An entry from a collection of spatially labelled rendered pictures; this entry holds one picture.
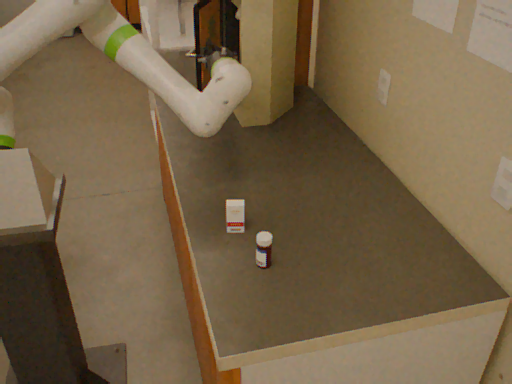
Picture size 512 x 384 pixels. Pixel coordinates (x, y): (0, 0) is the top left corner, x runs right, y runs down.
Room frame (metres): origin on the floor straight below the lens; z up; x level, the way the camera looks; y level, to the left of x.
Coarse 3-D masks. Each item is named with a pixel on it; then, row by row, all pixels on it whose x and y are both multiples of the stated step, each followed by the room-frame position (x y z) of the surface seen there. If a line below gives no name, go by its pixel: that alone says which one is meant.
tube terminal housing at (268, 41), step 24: (240, 0) 1.78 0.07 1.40; (264, 0) 1.78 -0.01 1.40; (288, 0) 1.89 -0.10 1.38; (240, 24) 1.78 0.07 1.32; (264, 24) 1.78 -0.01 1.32; (288, 24) 1.90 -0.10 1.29; (240, 48) 1.78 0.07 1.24; (264, 48) 1.78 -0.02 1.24; (288, 48) 1.91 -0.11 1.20; (264, 72) 1.78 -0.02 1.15; (288, 72) 1.91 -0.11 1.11; (264, 96) 1.78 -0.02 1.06; (288, 96) 1.92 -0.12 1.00; (240, 120) 1.79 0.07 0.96; (264, 120) 1.79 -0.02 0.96
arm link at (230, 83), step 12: (228, 60) 1.41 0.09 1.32; (216, 72) 1.35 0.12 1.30; (228, 72) 1.32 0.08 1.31; (240, 72) 1.32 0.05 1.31; (216, 84) 1.31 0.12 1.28; (228, 84) 1.30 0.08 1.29; (240, 84) 1.31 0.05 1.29; (216, 96) 1.30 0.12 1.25; (228, 96) 1.30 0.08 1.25; (240, 96) 1.31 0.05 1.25; (228, 108) 1.30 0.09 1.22
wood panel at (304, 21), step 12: (300, 0) 2.21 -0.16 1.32; (312, 0) 2.22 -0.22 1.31; (300, 12) 2.21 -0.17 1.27; (312, 12) 2.22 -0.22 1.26; (300, 24) 2.21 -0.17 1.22; (300, 36) 2.21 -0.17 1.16; (300, 48) 2.21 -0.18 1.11; (300, 60) 2.21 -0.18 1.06; (300, 72) 2.21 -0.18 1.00; (300, 84) 2.22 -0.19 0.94
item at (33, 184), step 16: (0, 160) 1.11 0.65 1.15; (16, 160) 1.12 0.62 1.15; (32, 160) 1.15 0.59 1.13; (0, 176) 1.11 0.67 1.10; (16, 176) 1.12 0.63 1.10; (32, 176) 1.13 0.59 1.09; (48, 176) 1.28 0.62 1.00; (0, 192) 1.11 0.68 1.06; (16, 192) 1.12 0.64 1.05; (32, 192) 1.13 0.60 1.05; (48, 192) 1.23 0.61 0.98; (0, 208) 1.11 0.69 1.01; (16, 208) 1.11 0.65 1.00; (32, 208) 1.12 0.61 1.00; (48, 208) 1.18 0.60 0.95; (0, 224) 1.10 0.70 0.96; (16, 224) 1.11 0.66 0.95; (32, 224) 1.12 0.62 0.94
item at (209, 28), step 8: (200, 0) 1.84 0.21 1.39; (216, 0) 1.99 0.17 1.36; (200, 8) 1.82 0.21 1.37; (208, 8) 1.90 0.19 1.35; (216, 8) 1.99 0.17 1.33; (200, 16) 1.81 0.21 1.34; (208, 16) 1.89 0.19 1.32; (216, 16) 1.99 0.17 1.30; (200, 24) 1.81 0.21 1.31; (208, 24) 1.89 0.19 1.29; (216, 24) 1.98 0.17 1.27; (200, 32) 1.81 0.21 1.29; (208, 32) 1.89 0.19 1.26; (216, 32) 1.98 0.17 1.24; (200, 40) 1.80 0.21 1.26; (216, 40) 1.98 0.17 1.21; (200, 48) 1.80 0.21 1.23; (208, 72) 1.87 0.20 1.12; (208, 80) 1.87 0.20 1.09
